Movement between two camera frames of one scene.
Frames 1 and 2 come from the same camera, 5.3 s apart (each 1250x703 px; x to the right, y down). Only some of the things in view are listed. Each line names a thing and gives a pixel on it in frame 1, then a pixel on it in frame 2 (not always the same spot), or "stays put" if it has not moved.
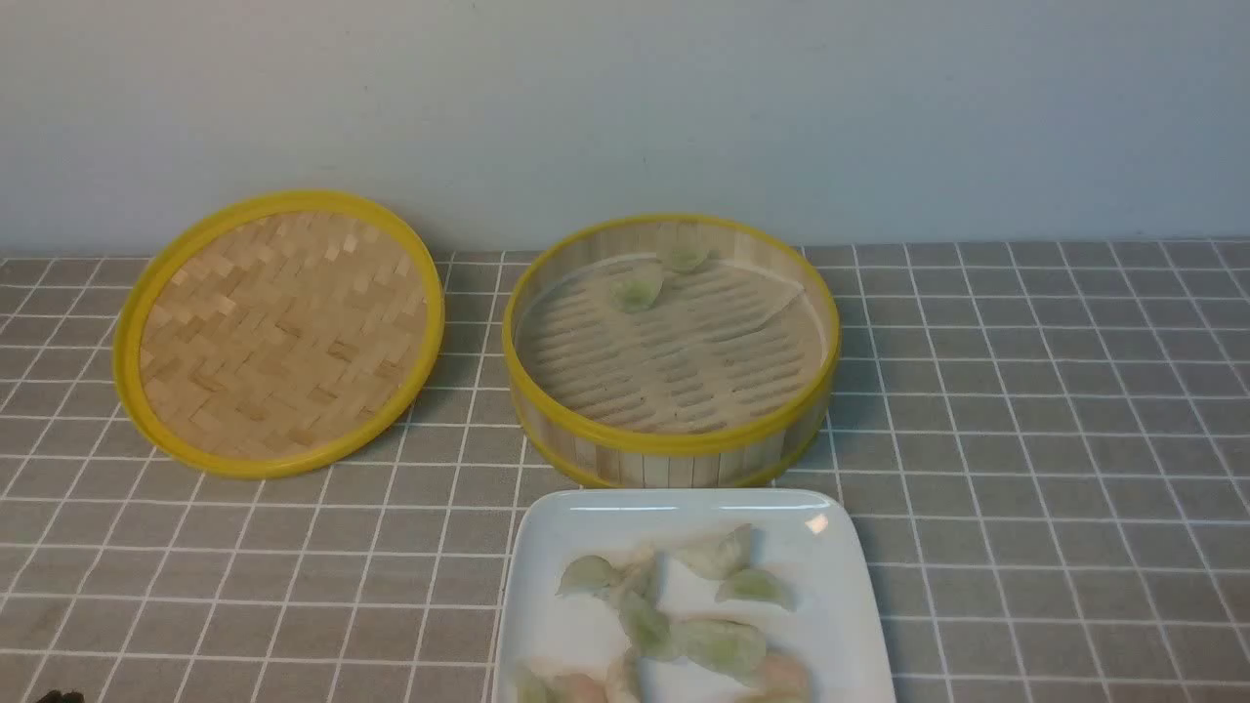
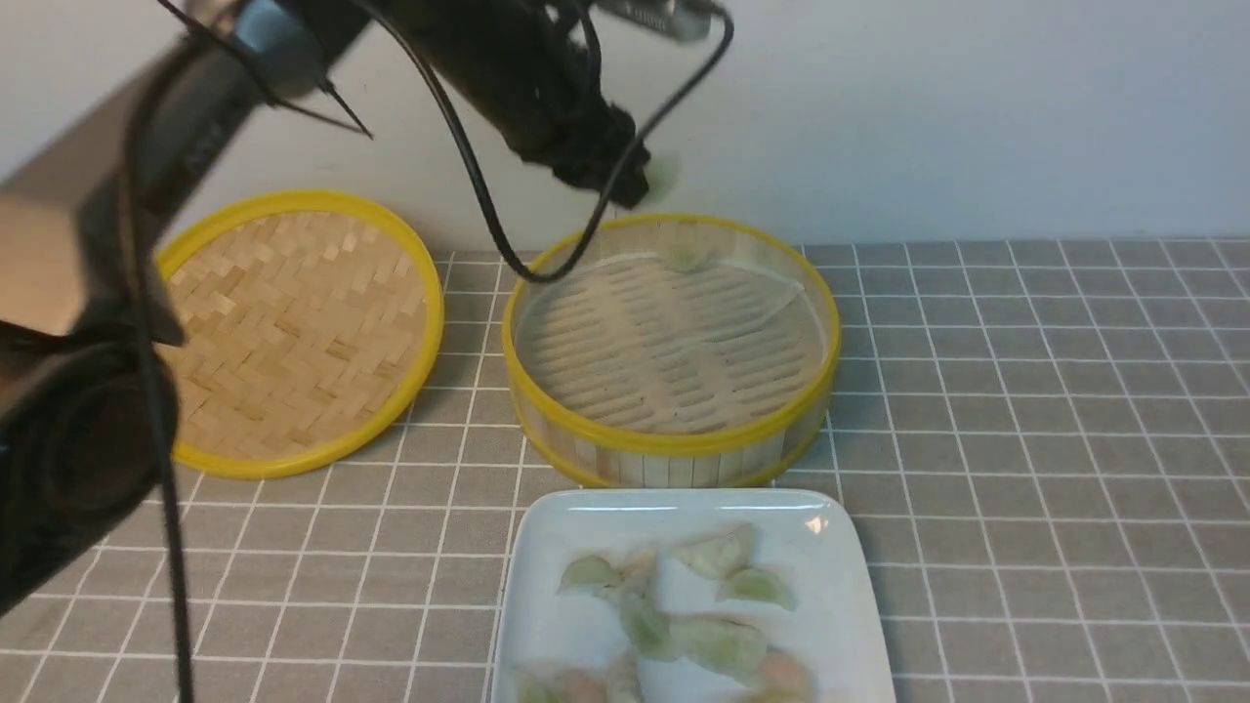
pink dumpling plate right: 786,681 stays put
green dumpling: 637,290 -> 662,176
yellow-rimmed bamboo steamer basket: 671,351 stays put
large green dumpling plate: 730,647 stays put
